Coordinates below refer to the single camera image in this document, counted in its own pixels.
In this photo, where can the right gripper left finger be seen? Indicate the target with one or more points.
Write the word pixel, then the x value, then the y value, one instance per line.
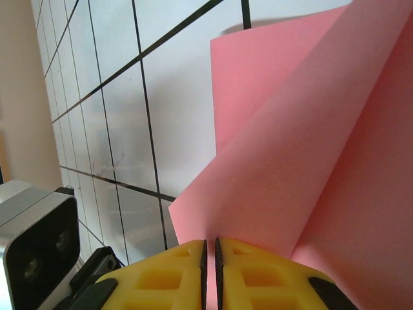
pixel 161 281

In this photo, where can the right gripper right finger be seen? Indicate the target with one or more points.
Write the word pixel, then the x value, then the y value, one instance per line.
pixel 264 281

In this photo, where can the pink paper sheet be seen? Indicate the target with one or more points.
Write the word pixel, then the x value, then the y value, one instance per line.
pixel 290 161

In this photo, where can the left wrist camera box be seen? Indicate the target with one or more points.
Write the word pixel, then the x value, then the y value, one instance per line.
pixel 38 242

